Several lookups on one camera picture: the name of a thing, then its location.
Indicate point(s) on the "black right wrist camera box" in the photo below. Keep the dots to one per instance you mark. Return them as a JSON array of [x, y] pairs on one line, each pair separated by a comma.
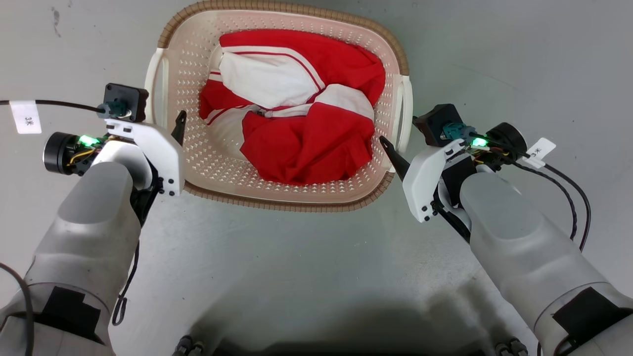
[[437, 123]]

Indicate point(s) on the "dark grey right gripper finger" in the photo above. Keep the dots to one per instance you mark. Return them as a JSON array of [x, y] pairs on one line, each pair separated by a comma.
[[395, 158]]

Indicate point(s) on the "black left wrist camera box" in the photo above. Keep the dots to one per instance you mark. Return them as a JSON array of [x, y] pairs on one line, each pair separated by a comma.
[[129, 101]]

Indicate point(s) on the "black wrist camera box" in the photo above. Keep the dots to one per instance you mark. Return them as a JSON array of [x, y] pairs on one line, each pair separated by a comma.
[[437, 123], [129, 101]]

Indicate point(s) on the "black robot base fitting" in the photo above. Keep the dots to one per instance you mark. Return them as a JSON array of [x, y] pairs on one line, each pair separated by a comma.
[[188, 347], [512, 347]]

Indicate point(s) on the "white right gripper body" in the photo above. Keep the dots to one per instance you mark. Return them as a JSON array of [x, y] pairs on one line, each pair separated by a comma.
[[425, 178]]

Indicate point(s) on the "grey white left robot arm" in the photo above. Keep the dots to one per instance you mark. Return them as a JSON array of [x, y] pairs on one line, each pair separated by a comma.
[[84, 232]]

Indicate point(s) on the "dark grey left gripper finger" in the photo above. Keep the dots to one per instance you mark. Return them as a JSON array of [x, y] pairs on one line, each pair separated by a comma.
[[180, 127]]

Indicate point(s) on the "red and white garment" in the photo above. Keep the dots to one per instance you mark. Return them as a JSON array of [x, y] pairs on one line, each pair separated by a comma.
[[306, 143]]

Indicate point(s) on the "beige plastic laundry basket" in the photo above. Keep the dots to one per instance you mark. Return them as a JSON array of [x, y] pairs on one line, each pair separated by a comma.
[[194, 89]]

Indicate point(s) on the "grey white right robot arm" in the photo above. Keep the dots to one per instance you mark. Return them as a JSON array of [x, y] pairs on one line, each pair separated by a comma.
[[519, 237]]

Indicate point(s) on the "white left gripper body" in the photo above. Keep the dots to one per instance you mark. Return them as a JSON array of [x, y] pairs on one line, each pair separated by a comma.
[[158, 148]]

